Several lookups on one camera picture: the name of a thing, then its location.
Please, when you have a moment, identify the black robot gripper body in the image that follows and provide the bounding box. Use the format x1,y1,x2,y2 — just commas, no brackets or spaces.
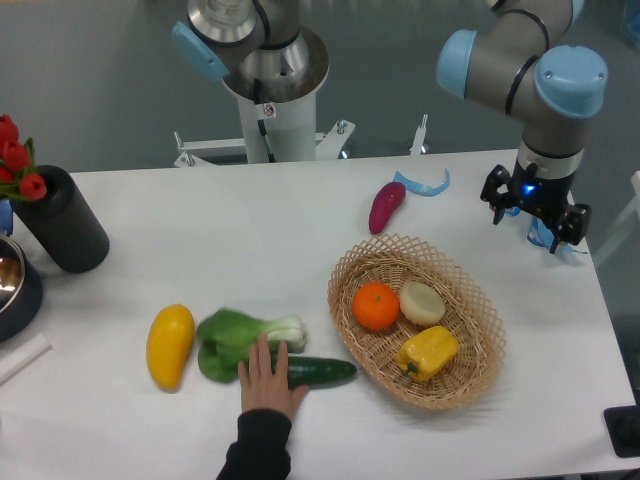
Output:
507,162,575,230

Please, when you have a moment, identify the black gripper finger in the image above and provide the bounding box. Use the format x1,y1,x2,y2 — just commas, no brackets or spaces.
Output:
548,203,591,254
480,165,513,225

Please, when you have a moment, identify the dark green cucumber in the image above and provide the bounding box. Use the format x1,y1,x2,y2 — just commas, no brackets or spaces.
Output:
287,355,357,390

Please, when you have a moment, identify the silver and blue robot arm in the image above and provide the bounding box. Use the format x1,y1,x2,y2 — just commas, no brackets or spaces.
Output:
172,1,608,250

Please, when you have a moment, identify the black-sleeved forearm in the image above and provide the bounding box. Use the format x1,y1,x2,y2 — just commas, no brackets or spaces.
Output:
217,409,292,479

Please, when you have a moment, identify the woven wicker basket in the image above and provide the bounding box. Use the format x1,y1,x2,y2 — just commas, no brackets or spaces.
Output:
328,234,506,410

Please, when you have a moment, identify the yellow bell pepper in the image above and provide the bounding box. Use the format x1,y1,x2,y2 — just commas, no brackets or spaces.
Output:
396,326,459,383

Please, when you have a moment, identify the bare human hand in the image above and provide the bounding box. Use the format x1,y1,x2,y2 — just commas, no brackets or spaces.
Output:
238,335,310,421

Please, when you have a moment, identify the blue tape under gripper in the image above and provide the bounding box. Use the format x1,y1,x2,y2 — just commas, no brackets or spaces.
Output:
524,214,587,254

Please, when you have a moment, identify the blue tape strip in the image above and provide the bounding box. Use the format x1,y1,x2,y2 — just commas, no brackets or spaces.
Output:
393,169,451,197

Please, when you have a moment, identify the purple eggplant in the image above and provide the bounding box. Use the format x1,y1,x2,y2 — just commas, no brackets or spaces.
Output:
368,181,406,235

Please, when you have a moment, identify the pale white onion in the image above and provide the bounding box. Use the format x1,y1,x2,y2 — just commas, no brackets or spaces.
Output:
399,281,445,327

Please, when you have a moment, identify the orange fruit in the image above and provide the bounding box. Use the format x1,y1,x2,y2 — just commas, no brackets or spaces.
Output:
351,282,400,331

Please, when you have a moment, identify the black device at edge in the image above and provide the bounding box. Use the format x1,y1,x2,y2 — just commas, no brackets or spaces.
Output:
603,405,640,458

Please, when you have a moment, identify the green bok choy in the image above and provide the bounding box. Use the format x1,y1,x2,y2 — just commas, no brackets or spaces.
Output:
196,308,306,383

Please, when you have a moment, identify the yellow mango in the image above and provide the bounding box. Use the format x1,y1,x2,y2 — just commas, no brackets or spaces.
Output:
146,304,195,393

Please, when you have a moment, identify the black cylindrical vase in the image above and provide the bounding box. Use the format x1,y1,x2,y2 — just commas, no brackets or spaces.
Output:
11,165,110,273

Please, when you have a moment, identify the red tulip bouquet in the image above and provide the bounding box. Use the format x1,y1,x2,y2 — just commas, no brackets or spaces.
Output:
1,114,47,202

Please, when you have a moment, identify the dark metal bowl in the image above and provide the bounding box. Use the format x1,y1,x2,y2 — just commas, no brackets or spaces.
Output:
0,235,43,342

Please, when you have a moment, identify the white paper strip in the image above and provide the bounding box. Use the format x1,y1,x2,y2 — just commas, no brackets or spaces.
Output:
1,334,52,384

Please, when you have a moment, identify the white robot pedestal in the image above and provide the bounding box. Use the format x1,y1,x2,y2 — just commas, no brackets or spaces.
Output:
172,74,431,169

